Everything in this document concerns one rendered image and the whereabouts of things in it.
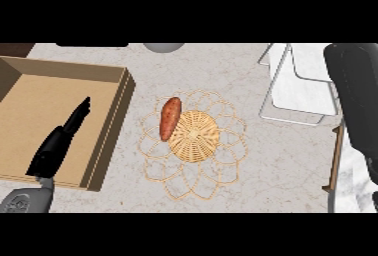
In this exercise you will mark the black flat appliance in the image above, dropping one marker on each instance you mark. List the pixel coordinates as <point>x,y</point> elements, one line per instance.
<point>92,44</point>

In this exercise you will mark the grey round bowl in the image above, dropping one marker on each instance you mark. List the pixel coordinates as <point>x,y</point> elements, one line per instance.
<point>162,47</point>

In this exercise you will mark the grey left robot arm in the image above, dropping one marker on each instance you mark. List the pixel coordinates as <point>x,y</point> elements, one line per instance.
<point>24,201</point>

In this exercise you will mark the open tan cardboard box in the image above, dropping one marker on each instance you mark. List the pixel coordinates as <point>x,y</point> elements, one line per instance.
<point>44,116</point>

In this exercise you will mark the woven wicker placemat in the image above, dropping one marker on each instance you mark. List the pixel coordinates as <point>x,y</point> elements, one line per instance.
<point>195,136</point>

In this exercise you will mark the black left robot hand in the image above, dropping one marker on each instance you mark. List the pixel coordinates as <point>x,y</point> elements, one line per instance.
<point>53,150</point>

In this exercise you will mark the orange-brown squash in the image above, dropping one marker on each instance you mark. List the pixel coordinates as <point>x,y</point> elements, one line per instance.
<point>170,116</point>

